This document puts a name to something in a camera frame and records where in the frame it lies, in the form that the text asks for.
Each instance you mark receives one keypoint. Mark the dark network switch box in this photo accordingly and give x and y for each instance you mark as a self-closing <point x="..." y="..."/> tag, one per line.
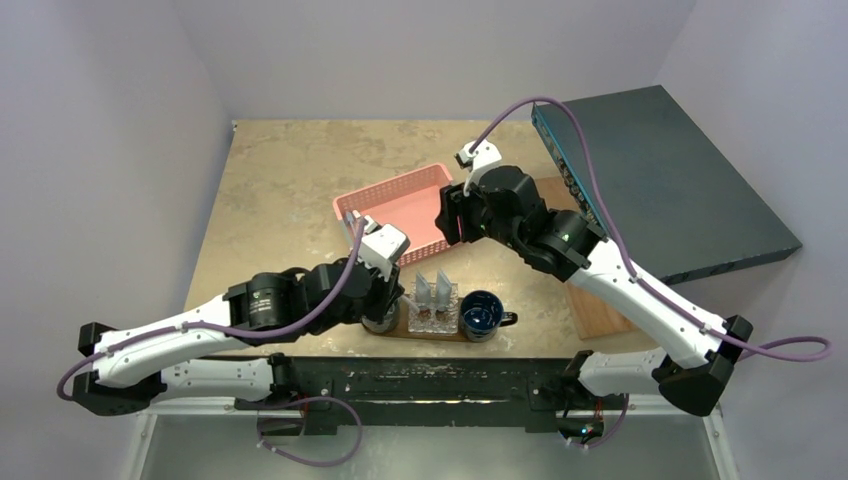
<point x="683" y="211"/>

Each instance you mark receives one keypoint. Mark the dark green enamel mug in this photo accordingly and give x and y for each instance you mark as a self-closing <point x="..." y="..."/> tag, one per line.
<point x="383" y="326"/>

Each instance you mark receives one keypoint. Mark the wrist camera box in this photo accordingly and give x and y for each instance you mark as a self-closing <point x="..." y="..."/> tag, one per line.
<point x="477" y="161"/>
<point x="382" y="245"/>

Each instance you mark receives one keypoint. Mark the blue enamel mug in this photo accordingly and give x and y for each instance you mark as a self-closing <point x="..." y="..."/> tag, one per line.
<point x="481" y="314"/>

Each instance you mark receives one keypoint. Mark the oval wooden tray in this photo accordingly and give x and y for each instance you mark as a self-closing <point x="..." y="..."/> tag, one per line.
<point x="401" y="331"/>

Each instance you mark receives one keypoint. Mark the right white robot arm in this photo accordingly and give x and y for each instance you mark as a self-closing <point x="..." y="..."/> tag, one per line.
<point x="697" y="349"/>

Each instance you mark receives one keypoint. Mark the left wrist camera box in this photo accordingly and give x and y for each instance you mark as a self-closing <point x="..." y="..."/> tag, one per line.
<point x="382" y="245"/>

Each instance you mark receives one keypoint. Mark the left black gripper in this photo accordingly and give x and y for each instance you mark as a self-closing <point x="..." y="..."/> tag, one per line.
<point x="387" y="292"/>

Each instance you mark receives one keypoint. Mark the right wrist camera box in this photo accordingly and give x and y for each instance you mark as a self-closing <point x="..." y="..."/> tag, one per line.
<point x="477" y="161"/>

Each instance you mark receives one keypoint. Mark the white red-capped toothpaste tube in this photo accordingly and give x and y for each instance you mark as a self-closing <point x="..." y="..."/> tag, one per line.
<point x="423" y="295"/>

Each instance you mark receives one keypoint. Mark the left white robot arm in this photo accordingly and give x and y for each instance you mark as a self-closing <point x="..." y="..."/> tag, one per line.
<point x="126" y="371"/>

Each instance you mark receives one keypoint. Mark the wooden board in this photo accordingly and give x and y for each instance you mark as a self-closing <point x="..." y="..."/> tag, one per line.
<point x="592" y="317"/>

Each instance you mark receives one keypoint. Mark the pink plastic basket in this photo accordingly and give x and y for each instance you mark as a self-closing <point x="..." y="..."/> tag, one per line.
<point x="410" y="202"/>

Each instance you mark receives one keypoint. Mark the black aluminium base frame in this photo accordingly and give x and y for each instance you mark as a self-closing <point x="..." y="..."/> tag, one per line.
<point x="534" y="394"/>

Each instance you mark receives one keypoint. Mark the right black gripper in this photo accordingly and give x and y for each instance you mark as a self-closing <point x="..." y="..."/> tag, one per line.
<point x="449" y="216"/>

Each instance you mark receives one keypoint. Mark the clear plastic holder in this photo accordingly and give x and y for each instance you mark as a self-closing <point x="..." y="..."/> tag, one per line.
<point x="433" y="323"/>

